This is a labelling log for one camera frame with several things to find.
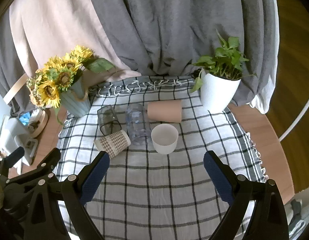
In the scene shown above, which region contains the light wooden slat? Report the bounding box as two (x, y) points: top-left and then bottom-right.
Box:
(4, 76), (27, 105)

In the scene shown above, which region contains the white plant pot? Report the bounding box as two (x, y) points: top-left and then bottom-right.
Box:
(200, 69), (242, 113)

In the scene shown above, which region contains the blue wrapper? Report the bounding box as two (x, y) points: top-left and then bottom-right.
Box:
(19, 112), (33, 126)

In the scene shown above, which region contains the white box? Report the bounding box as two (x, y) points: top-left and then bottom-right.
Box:
(0, 116), (39, 166)

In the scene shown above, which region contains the checked tablecloth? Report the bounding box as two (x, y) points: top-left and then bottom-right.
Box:
(56, 75), (267, 240)

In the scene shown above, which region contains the pink cloth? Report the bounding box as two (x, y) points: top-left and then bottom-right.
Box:
(9, 0), (142, 88)

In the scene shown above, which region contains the round wooden tray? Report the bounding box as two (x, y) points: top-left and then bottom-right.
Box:
(28, 109), (49, 138)

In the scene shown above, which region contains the dark square glass cup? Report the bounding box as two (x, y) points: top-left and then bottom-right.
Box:
(97, 105), (122, 135)

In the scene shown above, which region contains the patterned paper cup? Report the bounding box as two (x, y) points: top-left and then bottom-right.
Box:
(93, 130), (131, 158)

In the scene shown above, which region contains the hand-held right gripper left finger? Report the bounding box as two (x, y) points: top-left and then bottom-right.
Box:
(25, 151), (110, 240)

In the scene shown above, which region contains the white cloth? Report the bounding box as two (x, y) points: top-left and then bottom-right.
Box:
(249, 90), (270, 115)

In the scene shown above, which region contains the green leafy plant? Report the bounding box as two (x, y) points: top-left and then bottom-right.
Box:
(191, 29), (257, 93)

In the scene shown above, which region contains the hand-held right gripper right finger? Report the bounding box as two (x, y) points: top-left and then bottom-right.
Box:
(203, 151), (290, 240)

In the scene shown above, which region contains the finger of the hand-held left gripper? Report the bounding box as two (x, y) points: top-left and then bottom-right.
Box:
(1, 147), (25, 167)
(7, 148), (61, 183)

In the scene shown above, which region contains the grey curtain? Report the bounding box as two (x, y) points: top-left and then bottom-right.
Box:
(0, 0), (280, 113)

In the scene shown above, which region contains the white hoop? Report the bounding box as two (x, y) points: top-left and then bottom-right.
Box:
(278, 87), (309, 141)

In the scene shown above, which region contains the white cup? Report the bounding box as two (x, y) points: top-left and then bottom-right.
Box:
(151, 123), (179, 155)

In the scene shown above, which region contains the blue-grey ribbed vase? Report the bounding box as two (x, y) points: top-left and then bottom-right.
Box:
(60, 76), (92, 118)

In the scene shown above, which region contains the sunflower bouquet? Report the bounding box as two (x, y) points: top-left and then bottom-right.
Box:
(26, 45), (116, 126)

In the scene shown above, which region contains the clear plastic cup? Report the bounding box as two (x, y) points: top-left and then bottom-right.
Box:
(126, 103), (152, 146)

